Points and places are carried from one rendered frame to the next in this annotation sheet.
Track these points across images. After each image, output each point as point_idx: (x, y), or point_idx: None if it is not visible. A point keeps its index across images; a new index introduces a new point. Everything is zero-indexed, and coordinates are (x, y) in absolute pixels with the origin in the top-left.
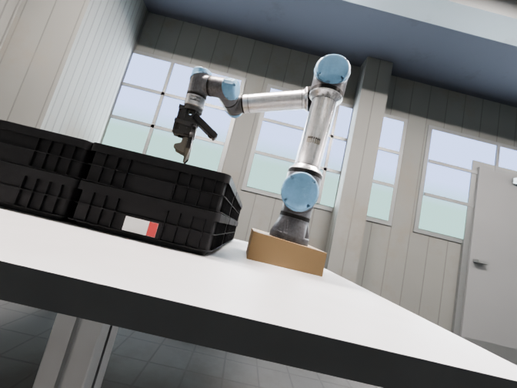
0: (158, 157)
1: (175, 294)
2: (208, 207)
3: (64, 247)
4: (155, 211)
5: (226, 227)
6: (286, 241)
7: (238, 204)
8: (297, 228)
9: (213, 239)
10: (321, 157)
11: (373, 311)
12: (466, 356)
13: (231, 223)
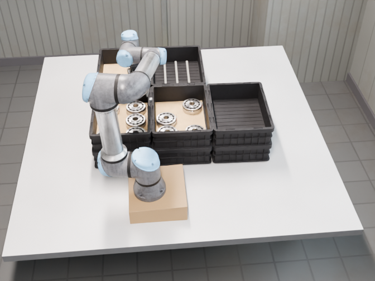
0: (91, 110)
1: (23, 176)
2: (92, 146)
3: (48, 146)
4: None
5: (163, 154)
6: (128, 188)
7: (215, 134)
8: (134, 184)
9: None
10: (106, 148)
11: (51, 227)
12: (16, 239)
13: (179, 151)
